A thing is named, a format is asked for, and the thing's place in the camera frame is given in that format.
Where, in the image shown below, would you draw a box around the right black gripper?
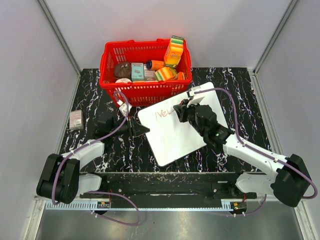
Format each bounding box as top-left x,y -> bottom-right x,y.
175,98 -> 206,137

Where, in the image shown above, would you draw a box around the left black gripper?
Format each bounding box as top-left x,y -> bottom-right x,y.
109,114 -> 150,139

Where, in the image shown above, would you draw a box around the white whiteboard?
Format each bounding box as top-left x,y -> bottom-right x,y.
137,81 -> 229,168

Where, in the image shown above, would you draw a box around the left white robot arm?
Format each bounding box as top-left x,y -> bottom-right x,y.
36,117 -> 150,205

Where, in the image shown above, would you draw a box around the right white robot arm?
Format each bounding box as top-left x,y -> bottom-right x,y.
173,99 -> 312,208

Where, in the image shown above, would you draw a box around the orange snack packet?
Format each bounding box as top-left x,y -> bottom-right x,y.
174,71 -> 186,81

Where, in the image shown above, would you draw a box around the red plastic shopping basket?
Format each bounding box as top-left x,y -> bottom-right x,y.
99,38 -> 192,107

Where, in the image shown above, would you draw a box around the yellow green sponge pack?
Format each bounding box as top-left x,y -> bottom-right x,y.
154,66 -> 178,82

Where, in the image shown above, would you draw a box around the white round lid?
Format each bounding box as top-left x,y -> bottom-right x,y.
115,78 -> 132,84

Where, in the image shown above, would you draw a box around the orange blue can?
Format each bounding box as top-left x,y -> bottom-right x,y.
146,60 -> 165,71

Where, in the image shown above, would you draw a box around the orange juice carton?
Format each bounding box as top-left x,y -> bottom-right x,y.
164,35 -> 184,68

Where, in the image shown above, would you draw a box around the teal small box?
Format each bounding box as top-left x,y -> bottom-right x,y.
131,62 -> 145,82

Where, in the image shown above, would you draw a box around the brown chocolate muffin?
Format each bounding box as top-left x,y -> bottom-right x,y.
113,61 -> 132,79

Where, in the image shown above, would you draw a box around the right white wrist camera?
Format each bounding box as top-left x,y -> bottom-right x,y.
186,86 -> 205,108

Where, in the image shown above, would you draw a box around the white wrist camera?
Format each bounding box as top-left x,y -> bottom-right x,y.
186,86 -> 205,108
117,99 -> 132,116

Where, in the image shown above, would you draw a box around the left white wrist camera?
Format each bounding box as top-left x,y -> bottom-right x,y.
117,99 -> 132,116

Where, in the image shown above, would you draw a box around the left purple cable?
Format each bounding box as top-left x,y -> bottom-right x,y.
51,91 -> 143,226

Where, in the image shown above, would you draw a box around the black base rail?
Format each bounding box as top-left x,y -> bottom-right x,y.
83,172 -> 257,210

